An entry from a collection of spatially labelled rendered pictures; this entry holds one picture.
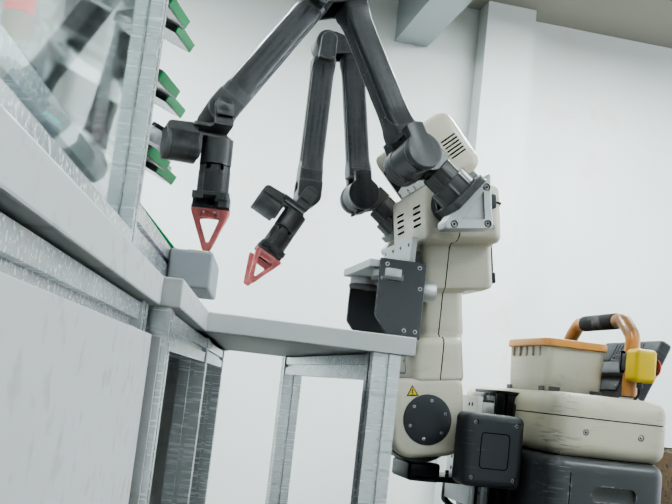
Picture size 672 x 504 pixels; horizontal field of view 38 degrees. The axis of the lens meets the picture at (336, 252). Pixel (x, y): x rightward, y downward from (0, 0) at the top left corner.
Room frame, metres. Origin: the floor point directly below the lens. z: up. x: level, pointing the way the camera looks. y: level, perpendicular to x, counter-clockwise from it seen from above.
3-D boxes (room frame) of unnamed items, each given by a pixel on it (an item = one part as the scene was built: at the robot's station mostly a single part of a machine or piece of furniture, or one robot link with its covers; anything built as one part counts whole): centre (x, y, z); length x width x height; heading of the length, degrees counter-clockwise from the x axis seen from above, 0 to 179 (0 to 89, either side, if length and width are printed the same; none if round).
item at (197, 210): (1.72, 0.23, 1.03); 0.07 x 0.07 x 0.09; 4
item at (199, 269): (1.63, 0.24, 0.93); 0.21 x 0.07 x 0.06; 4
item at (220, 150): (1.70, 0.24, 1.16); 0.07 x 0.06 x 0.07; 114
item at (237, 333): (1.87, 0.29, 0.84); 0.90 x 0.70 x 0.03; 12
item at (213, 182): (1.71, 0.23, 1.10); 0.10 x 0.07 x 0.07; 4
